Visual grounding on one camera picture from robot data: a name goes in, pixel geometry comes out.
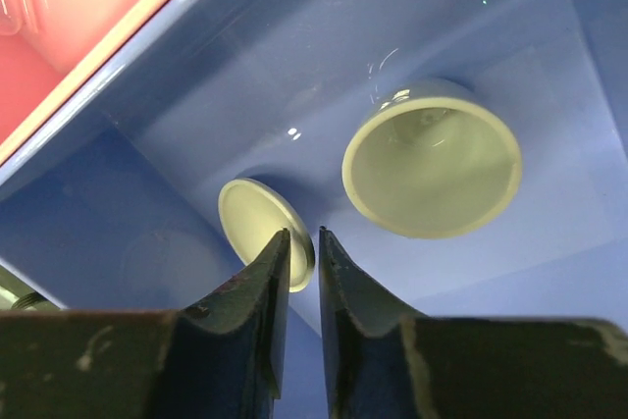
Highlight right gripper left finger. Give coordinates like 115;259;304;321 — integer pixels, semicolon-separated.
1;230;290;418

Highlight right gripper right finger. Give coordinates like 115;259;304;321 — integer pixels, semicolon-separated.
319;228;627;418

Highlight white crucible lid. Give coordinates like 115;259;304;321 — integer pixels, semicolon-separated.
218;178;315;292

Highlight white crucible cup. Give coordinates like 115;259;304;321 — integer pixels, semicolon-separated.
341;79;523;239

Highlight blue plastic bin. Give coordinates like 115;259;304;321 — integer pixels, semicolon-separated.
1;0;627;418

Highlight pink plastic bin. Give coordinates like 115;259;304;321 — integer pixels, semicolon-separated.
1;0;167;161

